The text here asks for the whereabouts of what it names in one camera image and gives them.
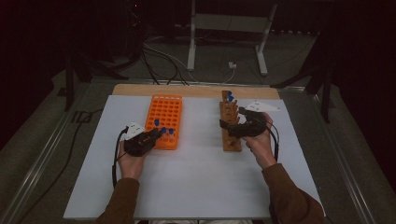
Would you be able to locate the grey metal stand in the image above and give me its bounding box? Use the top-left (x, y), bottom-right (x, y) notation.
top-left (186, 0), bottom-right (278, 77)

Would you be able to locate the hand-held gripper black cable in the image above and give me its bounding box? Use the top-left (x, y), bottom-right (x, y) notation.
top-left (111, 125), bottom-right (129, 189)
top-left (264, 120), bottom-right (280, 162)

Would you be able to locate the black equipment tower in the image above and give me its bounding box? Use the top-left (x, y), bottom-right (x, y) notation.
top-left (124, 0), bottom-right (148, 63)

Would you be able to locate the long white floor cable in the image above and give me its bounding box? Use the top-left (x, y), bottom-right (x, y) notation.
top-left (142, 41), bottom-right (200, 83)

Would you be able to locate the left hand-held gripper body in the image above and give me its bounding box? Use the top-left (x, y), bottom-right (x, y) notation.
top-left (124, 121), bottom-right (158, 158)

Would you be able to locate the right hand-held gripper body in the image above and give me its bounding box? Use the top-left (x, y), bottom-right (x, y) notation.
top-left (228, 100), bottom-right (281, 139)

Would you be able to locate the person's left hand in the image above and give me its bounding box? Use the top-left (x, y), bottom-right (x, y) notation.
top-left (117, 140), bottom-right (149, 181)

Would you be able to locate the left hand-held gripper black cable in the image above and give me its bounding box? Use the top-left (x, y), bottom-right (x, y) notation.
top-left (111, 125), bottom-right (129, 189)

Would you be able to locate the right hand-held gripper black cable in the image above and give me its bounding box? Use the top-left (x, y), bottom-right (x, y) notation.
top-left (264, 120), bottom-right (280, 162)

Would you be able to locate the white table mat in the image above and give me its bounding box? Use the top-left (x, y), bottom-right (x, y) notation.
top-left (63, 94), bottom-right (326, 220)

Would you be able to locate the long black floor cable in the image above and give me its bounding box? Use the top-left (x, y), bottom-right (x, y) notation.
top-left (15, 108), bottom-right (106, 224)

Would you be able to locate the power strip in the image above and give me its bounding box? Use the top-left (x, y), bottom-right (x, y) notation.
top-left (270, 28), bottom-right (321, 35)

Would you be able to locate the person's right hand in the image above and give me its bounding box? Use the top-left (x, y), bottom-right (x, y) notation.
top-left (242, 111), bottom-right (278, 171)

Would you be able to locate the aluminium floor frame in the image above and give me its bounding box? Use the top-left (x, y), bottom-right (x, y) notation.
top-left (0, 77), bottom-right (379, 224)

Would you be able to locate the short white plug cable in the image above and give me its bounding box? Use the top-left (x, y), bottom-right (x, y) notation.
top-left (221, 66), bottom-right (236, 84)

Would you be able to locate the black tripod stand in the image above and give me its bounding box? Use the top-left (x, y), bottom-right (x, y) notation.
top-left (64, 52), bottom-right (129, 112)
top-left (270, 31), bottom-right (333, 124)

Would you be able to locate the orange plastic test tube rack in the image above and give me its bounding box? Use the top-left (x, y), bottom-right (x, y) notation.
top-left (140, 93), bottom-right (184, 151)

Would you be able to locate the wooden test tube rack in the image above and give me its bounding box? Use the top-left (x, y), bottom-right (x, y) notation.
top-left (219, 90), bottom-right (243, 153)

